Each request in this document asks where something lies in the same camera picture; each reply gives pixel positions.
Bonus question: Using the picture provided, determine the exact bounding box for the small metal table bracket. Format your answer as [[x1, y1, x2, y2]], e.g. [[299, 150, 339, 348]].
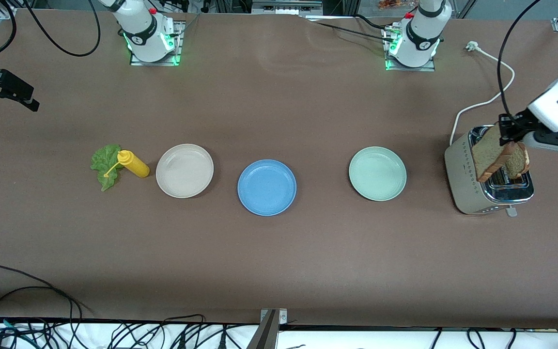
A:
[[260, 308, 288, 324]]

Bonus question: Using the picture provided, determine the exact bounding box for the thin black table cable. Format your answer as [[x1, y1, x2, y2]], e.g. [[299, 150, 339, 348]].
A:
[[303, 15, 391, 42]]

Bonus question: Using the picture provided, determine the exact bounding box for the white toaster power cord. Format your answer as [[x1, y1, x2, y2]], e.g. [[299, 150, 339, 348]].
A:
[[450, 41, 516, 146]]

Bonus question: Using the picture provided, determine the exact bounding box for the green lettuce leaf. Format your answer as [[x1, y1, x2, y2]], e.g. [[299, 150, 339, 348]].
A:
[[90, 144, 125, 192]]

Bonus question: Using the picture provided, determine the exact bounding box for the yellow squeeze bottle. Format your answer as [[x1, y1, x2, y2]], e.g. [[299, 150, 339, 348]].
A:
[[104, 150, 151, 178]]

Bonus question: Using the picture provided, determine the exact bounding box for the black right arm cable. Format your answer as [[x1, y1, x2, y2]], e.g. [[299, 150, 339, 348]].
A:
[[0, 0, 101, 63]]

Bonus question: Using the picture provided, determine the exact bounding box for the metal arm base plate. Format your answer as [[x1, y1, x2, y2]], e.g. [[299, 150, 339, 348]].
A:
[[384, 25, 437, 72], [130, 20, 186, 66]]

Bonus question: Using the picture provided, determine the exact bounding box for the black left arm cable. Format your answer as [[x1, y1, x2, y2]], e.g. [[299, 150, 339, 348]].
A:
[[497, 0, 543, 119]]

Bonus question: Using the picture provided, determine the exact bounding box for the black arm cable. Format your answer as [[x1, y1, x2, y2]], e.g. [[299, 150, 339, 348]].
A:
[[497, 0, 543, 119], [0, 0, 101, 63]]

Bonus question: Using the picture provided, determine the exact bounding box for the beige round plate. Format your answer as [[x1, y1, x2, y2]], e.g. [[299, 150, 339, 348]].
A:
[[155, 143, 215, 199]]

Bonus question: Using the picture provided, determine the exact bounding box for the blue round plate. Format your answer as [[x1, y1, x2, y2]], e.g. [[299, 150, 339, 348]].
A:
[[237, 159, 297, 217]]

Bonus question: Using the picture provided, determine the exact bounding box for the grey metal box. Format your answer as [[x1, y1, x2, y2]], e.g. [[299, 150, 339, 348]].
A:
[[252, 0, 323, 15]]

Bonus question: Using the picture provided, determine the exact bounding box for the brown bread slice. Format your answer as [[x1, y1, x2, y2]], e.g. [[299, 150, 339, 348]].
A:
[[471, 124, 516, 183], [502, 142, 531, 180]]

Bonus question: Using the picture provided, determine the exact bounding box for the beige chrome toaster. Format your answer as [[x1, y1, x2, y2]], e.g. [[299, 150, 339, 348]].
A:
[[444, 125, 535, 217]]

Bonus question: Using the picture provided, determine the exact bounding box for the pale green round plate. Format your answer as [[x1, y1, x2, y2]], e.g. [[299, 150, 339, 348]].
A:
[[348, 146, 407, 202]]

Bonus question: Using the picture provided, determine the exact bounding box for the dark grey metal post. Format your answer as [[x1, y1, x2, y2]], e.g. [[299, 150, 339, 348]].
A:
[[247, 310, 279, 349]]

